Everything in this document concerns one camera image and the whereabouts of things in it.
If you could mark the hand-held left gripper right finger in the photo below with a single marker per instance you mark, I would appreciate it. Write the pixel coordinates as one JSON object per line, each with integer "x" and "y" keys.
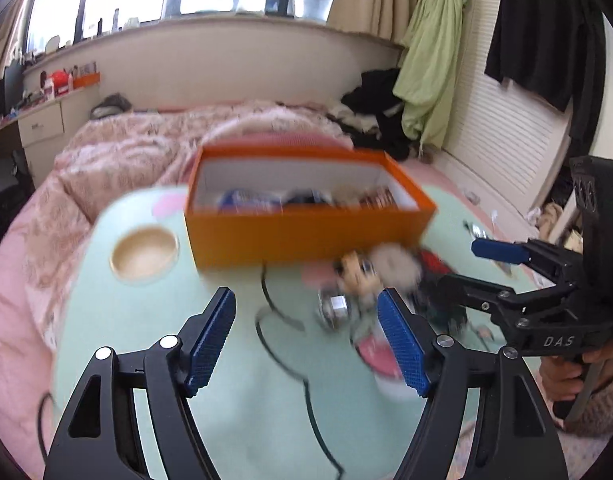
{"x": 401, "y": 340}

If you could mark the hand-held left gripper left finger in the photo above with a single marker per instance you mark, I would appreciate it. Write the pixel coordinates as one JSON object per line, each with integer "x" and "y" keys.
{"x": 211, "y": 340}

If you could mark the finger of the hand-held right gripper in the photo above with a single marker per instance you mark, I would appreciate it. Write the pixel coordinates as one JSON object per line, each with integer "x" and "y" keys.
{"x": 496, "y": 250}
{"x": 476, "y": 292}

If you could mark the beige furry pompom toy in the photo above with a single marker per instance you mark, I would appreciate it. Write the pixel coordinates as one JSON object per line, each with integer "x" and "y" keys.
{"x": 396, "y": 262}

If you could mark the orange cardboard box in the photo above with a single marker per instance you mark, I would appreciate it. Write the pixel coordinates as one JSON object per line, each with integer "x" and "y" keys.
{"x": 286, "y": 237}

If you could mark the green cartoon printed desktop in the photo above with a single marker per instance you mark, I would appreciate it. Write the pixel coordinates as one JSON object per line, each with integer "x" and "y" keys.
{"x": 151, "y": 310}

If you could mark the person's right hand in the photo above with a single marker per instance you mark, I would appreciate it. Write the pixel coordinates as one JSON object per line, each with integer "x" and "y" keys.
{"x": 561, "y": 375}

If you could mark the silver foil wrapper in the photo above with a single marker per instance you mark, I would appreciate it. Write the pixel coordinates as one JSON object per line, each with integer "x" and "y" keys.
{"x": 476, "y": 230}

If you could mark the red and black toy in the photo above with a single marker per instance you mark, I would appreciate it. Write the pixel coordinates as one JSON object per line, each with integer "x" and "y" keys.
{"x": 434, "y": 270}

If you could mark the beige crumpled cloth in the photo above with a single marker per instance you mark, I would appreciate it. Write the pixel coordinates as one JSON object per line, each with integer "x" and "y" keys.
{"x": 551, "y": 222}

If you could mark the silver metal object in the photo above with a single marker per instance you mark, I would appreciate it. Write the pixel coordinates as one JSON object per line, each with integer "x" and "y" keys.
{"x": 334, "y": 310}

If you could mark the brown haired doll figure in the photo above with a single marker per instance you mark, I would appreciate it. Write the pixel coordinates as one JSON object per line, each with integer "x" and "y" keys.
{"x": 359, "y": 270}

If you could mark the red striped packet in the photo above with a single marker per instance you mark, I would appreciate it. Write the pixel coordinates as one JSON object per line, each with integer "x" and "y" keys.
{"x": 379, "y": 197}

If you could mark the blue and white packet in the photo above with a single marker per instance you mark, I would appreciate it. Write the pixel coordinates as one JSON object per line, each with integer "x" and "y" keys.
{"x": 246, "y": 199}

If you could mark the tan fuzzy item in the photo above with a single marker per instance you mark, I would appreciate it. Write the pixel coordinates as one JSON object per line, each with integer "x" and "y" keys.
{"x": 347, "y": 195}

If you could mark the pile of black clothes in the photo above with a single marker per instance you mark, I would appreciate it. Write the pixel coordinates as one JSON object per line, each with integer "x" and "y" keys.
{"x": 376, "y": 110}

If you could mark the light green hanging garment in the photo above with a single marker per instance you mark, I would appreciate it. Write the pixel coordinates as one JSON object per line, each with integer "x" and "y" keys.
{"x": 431, "y": 60}

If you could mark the pink bed sheet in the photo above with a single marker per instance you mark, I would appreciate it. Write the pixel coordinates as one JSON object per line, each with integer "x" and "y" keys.
{"x": 11, "y": 285}

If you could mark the pink floral quilt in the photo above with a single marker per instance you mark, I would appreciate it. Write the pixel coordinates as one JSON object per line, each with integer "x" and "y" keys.
{"x": 126, "y": 145}

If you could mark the dark pink pillow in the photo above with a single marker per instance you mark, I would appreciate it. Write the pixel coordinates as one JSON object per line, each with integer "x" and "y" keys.
{"x": 296, "y": 139}

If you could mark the black hanging garment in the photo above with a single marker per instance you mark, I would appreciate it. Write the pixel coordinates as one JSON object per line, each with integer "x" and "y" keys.
{"x": 546, "y": 35}

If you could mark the grey folded clothing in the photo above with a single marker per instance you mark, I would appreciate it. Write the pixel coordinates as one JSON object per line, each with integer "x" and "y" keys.
{"x": 111, "y": 106}

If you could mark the white drawer cabinet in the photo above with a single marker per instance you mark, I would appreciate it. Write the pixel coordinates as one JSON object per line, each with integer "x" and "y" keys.
{"x": 41, "y": 125}

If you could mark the orange tray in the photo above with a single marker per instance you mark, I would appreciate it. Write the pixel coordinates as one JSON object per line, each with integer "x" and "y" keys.
{"x": 86, "y": 80}

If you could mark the red container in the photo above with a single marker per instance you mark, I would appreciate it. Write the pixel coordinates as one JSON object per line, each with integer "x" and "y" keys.
{"x": 61, "y": 82}

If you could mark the black monitor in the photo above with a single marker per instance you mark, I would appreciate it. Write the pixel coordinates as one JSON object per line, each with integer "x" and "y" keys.
{"x": 14, "y": 85}

